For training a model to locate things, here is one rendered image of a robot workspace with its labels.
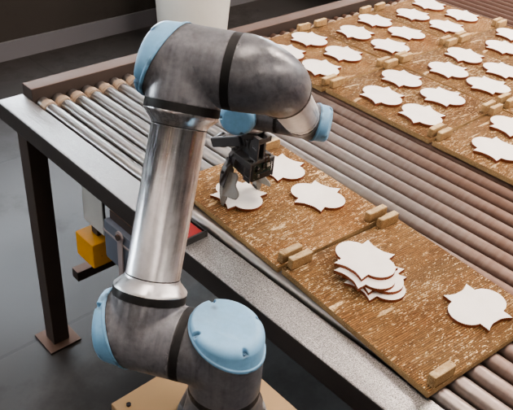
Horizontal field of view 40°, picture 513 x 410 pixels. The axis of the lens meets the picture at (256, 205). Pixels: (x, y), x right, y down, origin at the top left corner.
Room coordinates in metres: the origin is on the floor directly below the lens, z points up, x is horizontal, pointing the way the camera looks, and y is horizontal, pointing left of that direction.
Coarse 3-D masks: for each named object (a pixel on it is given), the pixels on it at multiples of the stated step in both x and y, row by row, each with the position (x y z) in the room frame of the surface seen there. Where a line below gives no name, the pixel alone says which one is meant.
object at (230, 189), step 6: (234, 174) 1.40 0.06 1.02; (228, 180) 1.40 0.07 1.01; (234, 180) 1.39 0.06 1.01; (228, 186) 1.39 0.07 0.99; (234, 186) 1.38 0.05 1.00; (222, 192) 1.39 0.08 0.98; (228, 192) 1.38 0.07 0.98; (234, 192) 1.37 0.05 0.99; (222, 198) 1.39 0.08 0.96; (234, 198) 1.37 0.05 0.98; (222, 204) 1.39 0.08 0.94
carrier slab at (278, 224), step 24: (216, 168) 1.56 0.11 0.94; (312, 168) 1.59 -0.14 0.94; (288, 192) 1.47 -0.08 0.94; (216, 216) 1.35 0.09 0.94; (240, 216) 1.35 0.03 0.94; (264, 216) 1.36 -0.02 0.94; (288, 216) 1.37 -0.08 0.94; (312, 216) 1.38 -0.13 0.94; (336, 216) 1.38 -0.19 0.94; (360, 216) 1.39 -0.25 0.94; (240, 240) 1.28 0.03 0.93; (264, 240) 1.27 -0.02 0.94; (288, 240) 1.28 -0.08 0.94; (312, 240) 1.28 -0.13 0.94; (336, 240) 1.29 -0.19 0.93
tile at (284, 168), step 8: (280, 160) 1.61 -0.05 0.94; (288, 160) 1.61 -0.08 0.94; (280, 168) 1.57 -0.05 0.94; (288, 168) 1.57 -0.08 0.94; (296, 168) 1.57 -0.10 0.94; (272, 176) 1.53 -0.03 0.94; (280, 176) 1.53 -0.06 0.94; (288, 176) 1.54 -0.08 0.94; (296, 176) 1.54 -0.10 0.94; (304, 176) 1.55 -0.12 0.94
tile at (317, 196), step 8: (296, 184) 1.50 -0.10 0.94; (304, 184) 1.50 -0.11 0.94; (312, 184) 1.51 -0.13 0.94; (320, 184) 1.51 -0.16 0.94; (296, 192) 1.46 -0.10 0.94; (304, 192) 1.47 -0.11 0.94; (312, 192) 1.47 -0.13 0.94; (320, 192) 1.47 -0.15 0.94; (328, 192) 1.47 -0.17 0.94; (336, 192) 1.48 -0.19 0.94; (296, 200) 1.43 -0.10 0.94; (304, 200) 1.43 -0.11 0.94; (312, 200) 1.43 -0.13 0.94; (320, 200) 1.44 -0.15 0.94; (328, 200) 1.44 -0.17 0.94; (336, 200) 1.44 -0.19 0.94; (344, 200) 1.44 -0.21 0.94; (320, 208) 1.40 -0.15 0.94; (328, 208) 1.41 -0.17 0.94; (336, 208) 1.41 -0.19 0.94
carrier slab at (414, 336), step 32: (320, 256) 1.23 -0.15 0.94; (416, 256) 1.25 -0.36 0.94; (448, 256) 1.26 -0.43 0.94; (320, 288) 1.12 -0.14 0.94; (352, 288) 1.13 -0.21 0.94; (416, 288) 1.14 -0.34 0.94; (448, 288) 1.15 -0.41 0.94; (480, 288) 1.16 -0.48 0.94; (352, 320) 1.03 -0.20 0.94; (384, 320) 1.04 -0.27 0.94; (416, 320) 1.05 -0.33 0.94; (448, 320) 1.05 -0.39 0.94; (512, 320) 1.07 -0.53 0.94; (384, 352) 0.95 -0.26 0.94; (416, 352) 0.96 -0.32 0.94; (448, 352) 0.96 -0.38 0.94; (480, 352) 0.97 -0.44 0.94; (416, 384) 0.88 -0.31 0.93
